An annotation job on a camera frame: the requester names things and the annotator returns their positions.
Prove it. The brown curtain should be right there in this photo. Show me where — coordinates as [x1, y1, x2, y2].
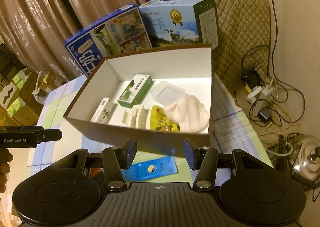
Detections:
[1, 0, 149, 81]

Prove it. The dark blue milk carton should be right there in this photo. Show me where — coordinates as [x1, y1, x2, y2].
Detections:
[64, 4, 152, 77]

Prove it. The black power cable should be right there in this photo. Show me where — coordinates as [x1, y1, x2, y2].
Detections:
[241, 0, 307, 127]

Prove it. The white towel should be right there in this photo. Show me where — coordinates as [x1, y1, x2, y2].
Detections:
[163, 95, 210, 133]

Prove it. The yellow snack packet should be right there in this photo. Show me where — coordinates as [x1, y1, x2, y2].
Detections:
[150, 105, 180, 132]

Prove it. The plaid bed sheet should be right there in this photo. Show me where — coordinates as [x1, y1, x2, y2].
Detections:
[27, 75, 272, 176]

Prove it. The person's left hand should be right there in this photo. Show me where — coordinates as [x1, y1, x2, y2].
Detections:
[0, 148, 14, 193]

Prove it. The clear plastic container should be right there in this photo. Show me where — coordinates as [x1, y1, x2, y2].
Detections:
[150, 81, 185, 106]

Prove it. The white ointment box with bird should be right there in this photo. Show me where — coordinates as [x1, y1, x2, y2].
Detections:
[90, 97, 114, 124]

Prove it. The brown cardboard storage box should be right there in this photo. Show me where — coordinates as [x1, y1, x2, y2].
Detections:
[63, 44, 214, 156]

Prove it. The steel kettle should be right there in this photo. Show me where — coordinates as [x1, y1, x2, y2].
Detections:
[289, 135, 319, 189]

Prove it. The cardboard boxes pile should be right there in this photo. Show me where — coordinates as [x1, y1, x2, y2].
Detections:
[1, 43, 65, 126]

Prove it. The white power strip with plugs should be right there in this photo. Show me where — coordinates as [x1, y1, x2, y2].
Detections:
[245, 85, 273, 104]

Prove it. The blue tissue packet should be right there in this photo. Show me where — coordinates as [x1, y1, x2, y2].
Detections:
[121, 156, 178, 182]

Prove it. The light blue milk carton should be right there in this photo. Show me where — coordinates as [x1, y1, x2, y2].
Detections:
[139, 0, 219, 49]

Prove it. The green white spray medicine box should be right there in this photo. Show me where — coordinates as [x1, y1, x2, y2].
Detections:
[117, 74, 153, 108]

